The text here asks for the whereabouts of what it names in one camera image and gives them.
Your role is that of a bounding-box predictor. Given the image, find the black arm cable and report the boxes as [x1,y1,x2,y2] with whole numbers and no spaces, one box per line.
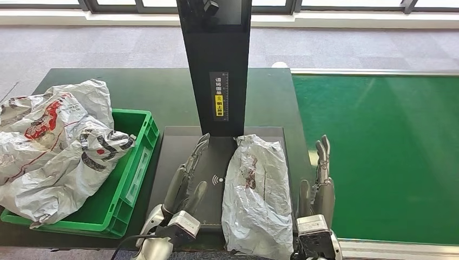
[109,233,162,260]

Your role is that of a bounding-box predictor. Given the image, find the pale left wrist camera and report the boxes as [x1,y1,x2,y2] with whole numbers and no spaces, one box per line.
[156,210,201,248]

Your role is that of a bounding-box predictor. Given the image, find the aluminium conveyor frame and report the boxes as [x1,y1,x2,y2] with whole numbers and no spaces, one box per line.
[290,68,459,260]

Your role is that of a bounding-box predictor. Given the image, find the grey parcel bag red logo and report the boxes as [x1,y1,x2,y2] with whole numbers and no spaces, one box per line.
[0,116,137,229]
[0,79,115,185]

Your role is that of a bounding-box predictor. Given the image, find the black yellow label sticker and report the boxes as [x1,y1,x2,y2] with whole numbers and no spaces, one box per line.
[209,71,230,122]

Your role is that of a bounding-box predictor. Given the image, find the green plastic crate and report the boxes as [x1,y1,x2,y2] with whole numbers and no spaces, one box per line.
[0,108,161,240]

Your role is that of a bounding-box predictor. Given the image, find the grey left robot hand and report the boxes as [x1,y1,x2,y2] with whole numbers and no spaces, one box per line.
[161,133,211,217]

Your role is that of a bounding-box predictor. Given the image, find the dark green table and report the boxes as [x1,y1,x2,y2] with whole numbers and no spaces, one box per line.
[0,68,316,252]

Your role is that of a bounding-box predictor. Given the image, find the white window sill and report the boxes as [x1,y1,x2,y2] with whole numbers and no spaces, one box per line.
[0,9,459,30]

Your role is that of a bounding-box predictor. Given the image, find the green conveyor belt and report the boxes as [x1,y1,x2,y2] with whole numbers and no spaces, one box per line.
[292,74,459,246]

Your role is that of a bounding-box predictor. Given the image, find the grey parcel bag brown stains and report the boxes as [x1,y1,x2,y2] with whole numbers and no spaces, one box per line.
[221,134,295,260]

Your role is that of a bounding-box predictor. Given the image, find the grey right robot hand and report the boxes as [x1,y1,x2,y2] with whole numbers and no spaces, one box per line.
[297,134,336,230]

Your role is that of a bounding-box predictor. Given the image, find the dark window frame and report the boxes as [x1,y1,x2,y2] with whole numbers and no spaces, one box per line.
[0,0,459,15]

